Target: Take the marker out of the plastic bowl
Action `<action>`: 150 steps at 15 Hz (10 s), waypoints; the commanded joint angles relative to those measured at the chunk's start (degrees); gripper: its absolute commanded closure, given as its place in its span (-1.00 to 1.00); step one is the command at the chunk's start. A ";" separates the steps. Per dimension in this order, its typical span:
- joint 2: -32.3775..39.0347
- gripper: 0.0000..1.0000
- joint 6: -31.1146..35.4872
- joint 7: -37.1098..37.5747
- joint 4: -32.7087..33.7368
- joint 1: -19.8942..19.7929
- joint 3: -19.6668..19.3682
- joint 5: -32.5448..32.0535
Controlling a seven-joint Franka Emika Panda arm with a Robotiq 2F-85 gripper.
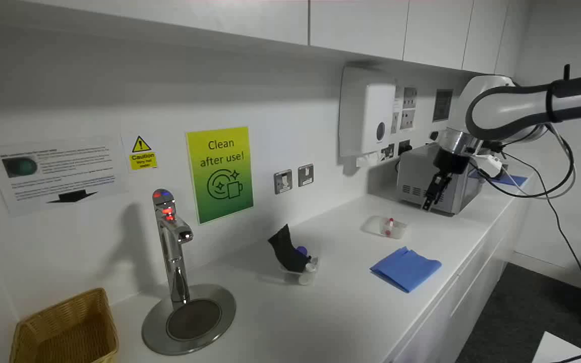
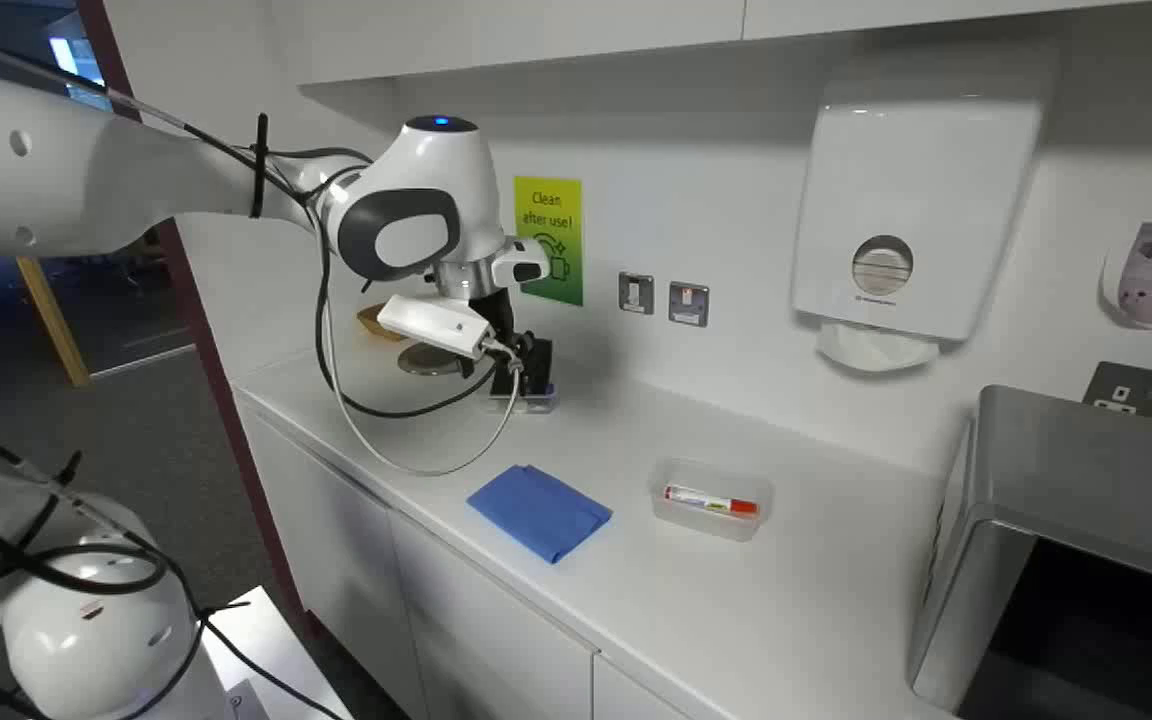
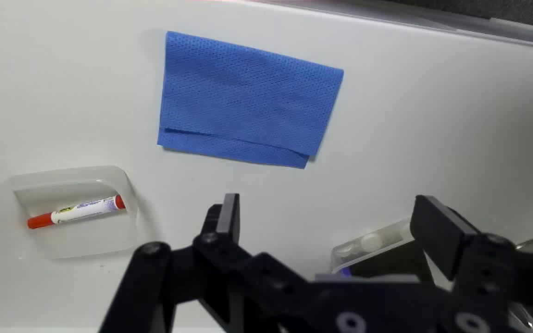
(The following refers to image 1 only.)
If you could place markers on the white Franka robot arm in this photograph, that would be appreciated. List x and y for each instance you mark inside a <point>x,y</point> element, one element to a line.
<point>504,111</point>

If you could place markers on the white upper cabinets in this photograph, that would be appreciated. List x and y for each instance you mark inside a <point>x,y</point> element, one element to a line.
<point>357,24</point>

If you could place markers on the steel wall socket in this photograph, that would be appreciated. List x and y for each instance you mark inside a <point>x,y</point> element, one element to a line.
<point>282,183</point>
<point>305,175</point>

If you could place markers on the yellow warning sign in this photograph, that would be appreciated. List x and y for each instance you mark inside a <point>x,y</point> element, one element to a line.
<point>142,157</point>

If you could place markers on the black box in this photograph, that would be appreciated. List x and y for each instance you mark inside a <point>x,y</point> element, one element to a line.
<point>282,252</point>

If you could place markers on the blue flat object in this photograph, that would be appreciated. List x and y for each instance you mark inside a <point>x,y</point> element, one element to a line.
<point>512,180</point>

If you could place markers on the green yellow cleaning poster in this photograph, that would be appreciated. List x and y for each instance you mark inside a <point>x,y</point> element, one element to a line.
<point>220,175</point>

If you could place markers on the small purple object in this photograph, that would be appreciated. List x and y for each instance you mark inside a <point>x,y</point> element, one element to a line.
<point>303,254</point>

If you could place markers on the blue folded cloth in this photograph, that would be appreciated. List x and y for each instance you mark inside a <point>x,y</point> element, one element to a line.
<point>403,269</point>

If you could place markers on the clear plastic bowl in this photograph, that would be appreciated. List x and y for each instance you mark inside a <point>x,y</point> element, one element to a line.
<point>375,227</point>

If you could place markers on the white base cabinets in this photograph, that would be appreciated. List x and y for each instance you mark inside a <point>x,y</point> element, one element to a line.
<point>465,283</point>

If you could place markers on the white information sheet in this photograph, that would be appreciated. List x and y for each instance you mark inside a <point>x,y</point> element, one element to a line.
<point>55,172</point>

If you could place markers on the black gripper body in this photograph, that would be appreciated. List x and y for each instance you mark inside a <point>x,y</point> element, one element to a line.
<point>453,164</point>

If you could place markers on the chrome tap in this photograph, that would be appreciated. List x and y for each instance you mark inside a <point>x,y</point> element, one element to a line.
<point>171,249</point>

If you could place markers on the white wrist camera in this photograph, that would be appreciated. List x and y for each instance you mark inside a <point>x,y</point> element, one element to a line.
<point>488,167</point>

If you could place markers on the dark double wall socket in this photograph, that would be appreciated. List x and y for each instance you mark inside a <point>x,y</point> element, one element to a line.
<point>388,153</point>

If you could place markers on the white platform board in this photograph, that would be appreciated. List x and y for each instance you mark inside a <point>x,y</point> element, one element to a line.
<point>565,350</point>

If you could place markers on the steel box appliance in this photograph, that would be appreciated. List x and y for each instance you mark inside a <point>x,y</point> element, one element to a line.
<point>413,183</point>

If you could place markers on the dark wall panel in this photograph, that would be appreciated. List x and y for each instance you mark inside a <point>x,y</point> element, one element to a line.
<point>442,105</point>

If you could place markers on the white paper towel dispenser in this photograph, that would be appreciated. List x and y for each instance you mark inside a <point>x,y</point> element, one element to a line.
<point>363,114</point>

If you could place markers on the white marker with red cap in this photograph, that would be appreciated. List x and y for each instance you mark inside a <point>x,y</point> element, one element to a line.
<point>389,227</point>

